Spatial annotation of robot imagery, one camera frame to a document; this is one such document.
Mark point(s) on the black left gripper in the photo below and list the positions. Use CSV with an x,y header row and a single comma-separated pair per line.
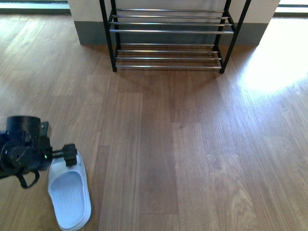
x,y
68,152

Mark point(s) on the light blue slipper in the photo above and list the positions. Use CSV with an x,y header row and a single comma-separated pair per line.
x,y
69,193

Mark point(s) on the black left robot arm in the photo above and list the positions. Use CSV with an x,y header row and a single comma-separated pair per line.
x,y
25,146

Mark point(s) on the black metal shoe rack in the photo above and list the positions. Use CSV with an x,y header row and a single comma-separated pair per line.
x,y
200,39

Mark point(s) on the left window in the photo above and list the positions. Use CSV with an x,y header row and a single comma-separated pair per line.
x,y
43,7

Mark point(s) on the window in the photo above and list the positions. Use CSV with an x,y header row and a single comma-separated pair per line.
x,y
292,8
43,7

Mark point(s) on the right window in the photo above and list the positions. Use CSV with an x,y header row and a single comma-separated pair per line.
x,y
292,8

